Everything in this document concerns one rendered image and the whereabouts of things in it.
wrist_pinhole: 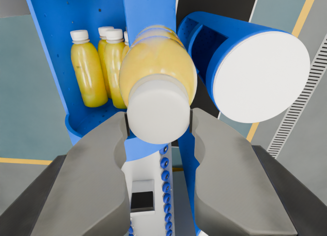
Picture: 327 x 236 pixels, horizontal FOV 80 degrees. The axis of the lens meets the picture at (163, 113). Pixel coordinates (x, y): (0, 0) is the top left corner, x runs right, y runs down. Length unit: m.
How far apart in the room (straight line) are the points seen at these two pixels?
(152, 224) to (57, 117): 1.25
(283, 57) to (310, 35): 1.36
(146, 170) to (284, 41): 0.68
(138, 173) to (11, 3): 0.74
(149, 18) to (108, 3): 0.27
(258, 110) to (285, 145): 1.82
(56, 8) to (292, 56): 0.60
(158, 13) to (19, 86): 1.72
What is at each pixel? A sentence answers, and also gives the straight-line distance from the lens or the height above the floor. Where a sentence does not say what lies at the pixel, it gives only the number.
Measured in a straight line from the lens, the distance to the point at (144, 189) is 0.92.
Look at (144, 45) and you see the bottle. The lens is 0.16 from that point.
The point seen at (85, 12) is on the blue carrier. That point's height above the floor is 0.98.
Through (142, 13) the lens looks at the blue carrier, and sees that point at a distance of 0.34.
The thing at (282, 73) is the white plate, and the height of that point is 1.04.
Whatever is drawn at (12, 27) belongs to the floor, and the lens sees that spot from 1.83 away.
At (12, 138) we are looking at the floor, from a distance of 2.33.
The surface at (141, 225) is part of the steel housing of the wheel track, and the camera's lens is 1.24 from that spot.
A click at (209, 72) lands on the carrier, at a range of 0.62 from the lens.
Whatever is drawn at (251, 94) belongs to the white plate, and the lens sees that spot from 0.64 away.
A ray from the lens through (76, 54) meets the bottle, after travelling 0.53.
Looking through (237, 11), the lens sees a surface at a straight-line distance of 1.51.
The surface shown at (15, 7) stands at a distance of 0.80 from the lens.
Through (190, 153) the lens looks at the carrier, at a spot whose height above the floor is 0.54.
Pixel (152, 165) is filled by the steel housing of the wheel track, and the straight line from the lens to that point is 0.88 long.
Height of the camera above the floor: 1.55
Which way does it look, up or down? 60 degrees down
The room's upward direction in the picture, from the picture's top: 173 degrees clockwise
